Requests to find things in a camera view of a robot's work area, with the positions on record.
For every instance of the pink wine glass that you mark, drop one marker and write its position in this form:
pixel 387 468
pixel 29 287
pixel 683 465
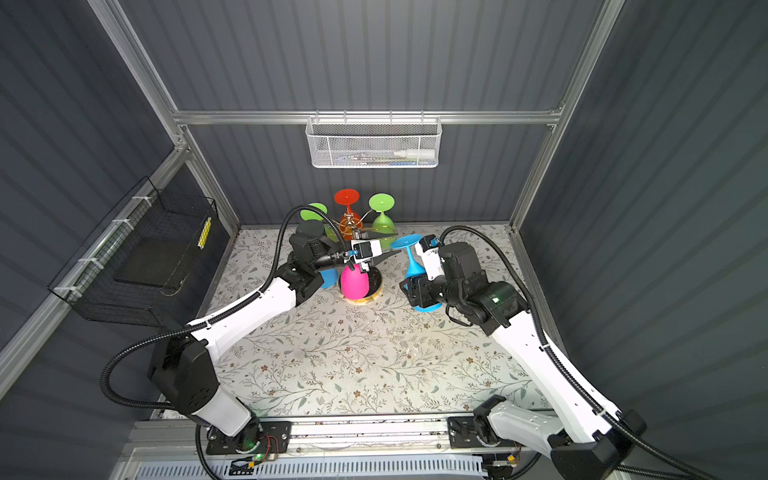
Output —
pixel 354 283

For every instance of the yellow marker in basket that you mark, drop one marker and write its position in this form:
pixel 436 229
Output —
pixel 204 233

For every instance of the white bottle in basket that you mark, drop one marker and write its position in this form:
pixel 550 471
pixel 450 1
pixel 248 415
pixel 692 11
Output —
pixel 420 155

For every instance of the gold wine glass rack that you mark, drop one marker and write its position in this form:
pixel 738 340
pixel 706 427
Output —
pixel 375 278

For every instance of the green wine glass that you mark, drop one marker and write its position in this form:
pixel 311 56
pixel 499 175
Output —
pixel 382 203
pixel 308 215

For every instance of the red wine glass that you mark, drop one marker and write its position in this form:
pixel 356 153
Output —
pixel 348 207

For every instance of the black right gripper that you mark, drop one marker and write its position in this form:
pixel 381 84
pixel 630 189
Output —
pixel 417 292

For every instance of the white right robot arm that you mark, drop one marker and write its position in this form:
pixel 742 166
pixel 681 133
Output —
pixel 578 438

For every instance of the blue wine glass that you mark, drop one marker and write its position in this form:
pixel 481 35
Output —
pixel 329 277
pixel 414 268

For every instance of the black wire basket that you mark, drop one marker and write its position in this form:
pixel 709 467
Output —
pixel 135 271

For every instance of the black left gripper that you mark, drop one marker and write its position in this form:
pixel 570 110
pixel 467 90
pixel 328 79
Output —
pixel 371 235

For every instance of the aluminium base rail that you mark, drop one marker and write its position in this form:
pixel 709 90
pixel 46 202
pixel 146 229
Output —
pixel 400 446

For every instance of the white wire mesh basket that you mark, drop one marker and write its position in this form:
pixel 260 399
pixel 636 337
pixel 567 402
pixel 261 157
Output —
pixel 349 145

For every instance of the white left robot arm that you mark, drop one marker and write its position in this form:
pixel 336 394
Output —
pixel 183 367

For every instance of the left green wine glass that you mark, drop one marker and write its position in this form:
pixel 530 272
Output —
pixel 308 215

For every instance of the right green wine glass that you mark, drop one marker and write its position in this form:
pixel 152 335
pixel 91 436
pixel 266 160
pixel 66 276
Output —
pixel 382 203

